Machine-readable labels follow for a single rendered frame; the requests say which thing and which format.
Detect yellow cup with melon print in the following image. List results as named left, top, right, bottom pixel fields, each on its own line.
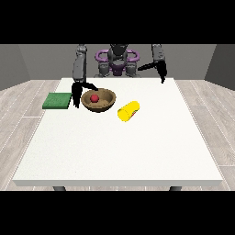
left=117, top=100, right=141, bottom=123

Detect grey robot trunk purple rings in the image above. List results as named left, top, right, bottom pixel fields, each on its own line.
left=93, top=44, right=141, bottom=78

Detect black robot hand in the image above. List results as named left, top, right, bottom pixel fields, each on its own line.
left=71, top=81, right=99, bottom=109
left=137, top=60, right=168, bottom=84

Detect green square pad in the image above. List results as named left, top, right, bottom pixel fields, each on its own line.
left=41, top=92, right=73, bottom=110

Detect brown wooden bowl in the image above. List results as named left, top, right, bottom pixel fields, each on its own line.
left=81, top=87, right=118, bottom=113

